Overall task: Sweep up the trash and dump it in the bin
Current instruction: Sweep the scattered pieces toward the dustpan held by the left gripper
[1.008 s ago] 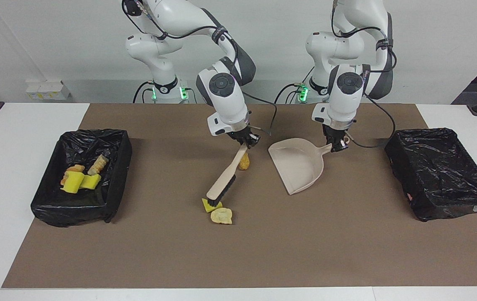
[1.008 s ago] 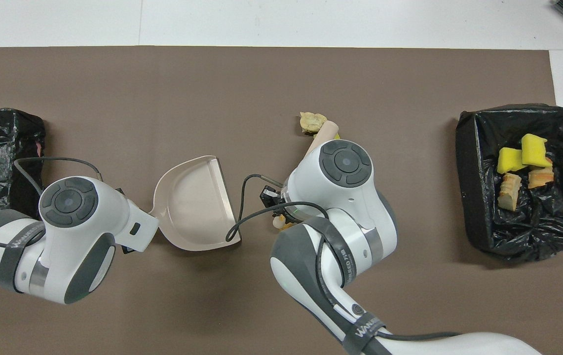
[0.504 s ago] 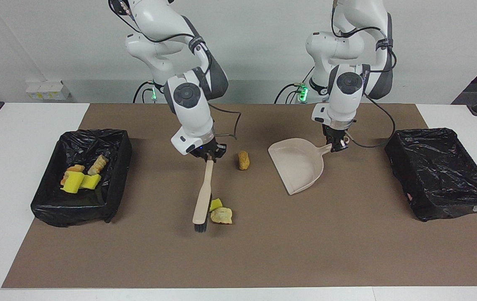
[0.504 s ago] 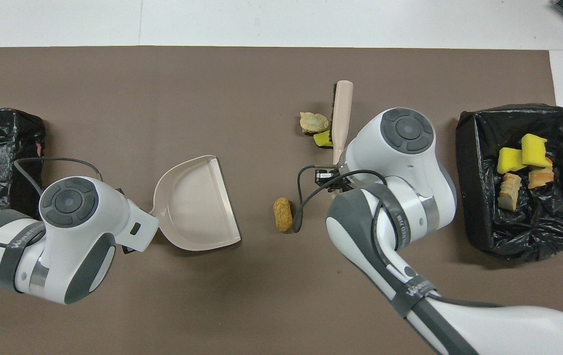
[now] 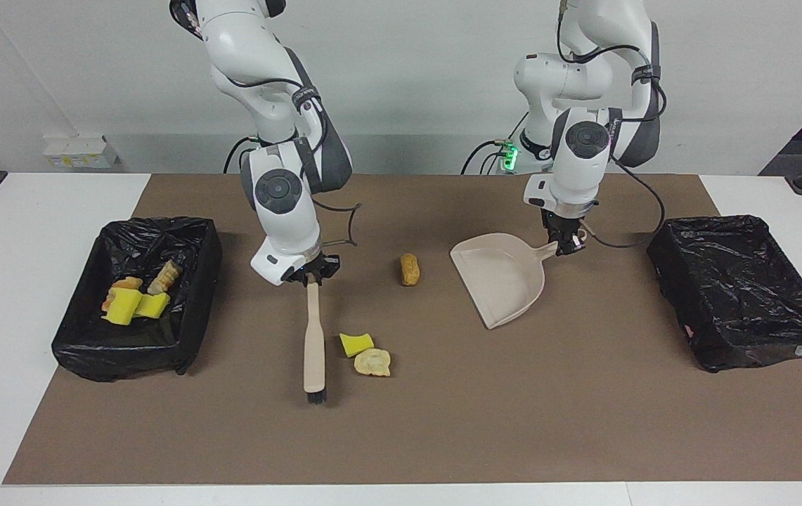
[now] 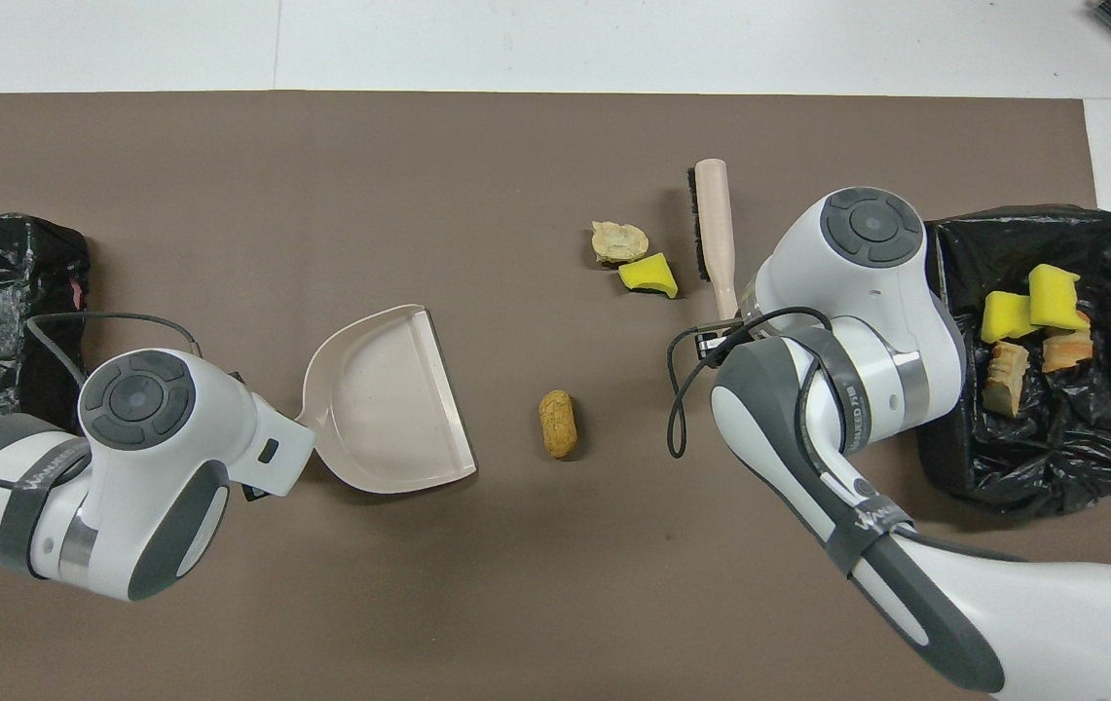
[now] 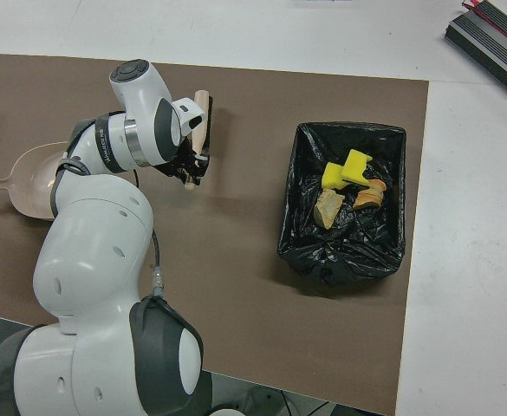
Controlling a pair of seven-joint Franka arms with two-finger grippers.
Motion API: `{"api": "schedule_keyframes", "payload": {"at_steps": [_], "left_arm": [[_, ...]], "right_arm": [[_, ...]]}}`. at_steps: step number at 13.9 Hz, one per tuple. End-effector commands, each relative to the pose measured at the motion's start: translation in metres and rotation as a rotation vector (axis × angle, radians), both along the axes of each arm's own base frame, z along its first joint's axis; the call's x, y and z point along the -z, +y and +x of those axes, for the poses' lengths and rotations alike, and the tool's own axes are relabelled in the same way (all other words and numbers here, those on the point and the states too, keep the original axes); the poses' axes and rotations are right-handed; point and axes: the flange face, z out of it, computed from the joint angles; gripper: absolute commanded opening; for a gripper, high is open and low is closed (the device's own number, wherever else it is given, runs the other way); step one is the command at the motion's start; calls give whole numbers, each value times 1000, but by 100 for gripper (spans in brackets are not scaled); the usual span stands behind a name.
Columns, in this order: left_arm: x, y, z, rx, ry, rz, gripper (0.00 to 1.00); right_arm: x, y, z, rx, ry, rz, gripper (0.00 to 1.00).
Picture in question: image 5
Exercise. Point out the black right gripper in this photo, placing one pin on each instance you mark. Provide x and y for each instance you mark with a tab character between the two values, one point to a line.
323	266

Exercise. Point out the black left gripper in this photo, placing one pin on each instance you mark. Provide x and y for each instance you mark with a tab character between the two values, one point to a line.
561	226

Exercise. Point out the beige brush with black bristles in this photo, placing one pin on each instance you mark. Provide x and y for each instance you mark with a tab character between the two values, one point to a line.
314	344

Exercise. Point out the beige plastic dustpan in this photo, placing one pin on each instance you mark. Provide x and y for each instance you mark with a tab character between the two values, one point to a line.
502	281

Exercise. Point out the small yellow sponge piece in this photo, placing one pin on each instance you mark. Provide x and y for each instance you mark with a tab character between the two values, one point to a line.
356	344

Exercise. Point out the brown fried bun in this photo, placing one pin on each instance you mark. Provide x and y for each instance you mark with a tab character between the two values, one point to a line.
410	269

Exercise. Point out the pale yellow dumpling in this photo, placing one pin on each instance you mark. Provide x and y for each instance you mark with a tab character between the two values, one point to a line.
372	362

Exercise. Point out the pale striped croissant roll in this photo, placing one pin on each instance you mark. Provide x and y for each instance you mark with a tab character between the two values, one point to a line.
165	277

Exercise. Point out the notched yellow sponge chunk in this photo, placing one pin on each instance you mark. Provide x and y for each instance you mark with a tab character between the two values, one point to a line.
154	305

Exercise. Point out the orange striped croissant roll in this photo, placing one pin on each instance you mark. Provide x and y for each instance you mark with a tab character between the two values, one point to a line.
128	283

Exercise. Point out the yellow and green sponge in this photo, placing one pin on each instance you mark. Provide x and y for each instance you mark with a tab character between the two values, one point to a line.
124	308

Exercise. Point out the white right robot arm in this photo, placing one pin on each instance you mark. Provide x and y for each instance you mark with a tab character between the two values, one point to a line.
288	225

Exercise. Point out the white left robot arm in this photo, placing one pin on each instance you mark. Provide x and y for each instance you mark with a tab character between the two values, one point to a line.
576	176

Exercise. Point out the black bag lined bin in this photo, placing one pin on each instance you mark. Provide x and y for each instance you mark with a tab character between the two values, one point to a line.
738	288
133	344

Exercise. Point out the brown table mat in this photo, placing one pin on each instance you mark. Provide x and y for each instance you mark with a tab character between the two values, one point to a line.
513	436

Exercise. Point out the white power strip box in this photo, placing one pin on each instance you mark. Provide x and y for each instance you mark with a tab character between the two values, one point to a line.
79	152

